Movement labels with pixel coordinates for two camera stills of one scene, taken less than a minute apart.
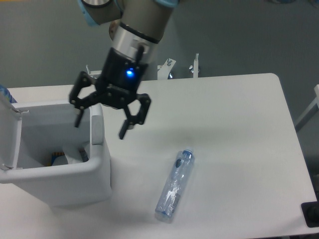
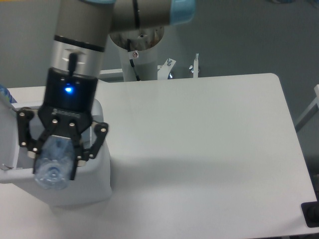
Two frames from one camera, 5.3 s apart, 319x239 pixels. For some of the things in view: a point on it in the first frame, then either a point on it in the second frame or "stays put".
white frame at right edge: x=311 y=110 stays put
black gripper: x=119 y=84 → x=69 y=102
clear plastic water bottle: x=170 y=197 → x=55 y=163
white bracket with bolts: x=165 y=69 stays put
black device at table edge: x=310 y=211 stays put
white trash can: x=30 y=133 stays put
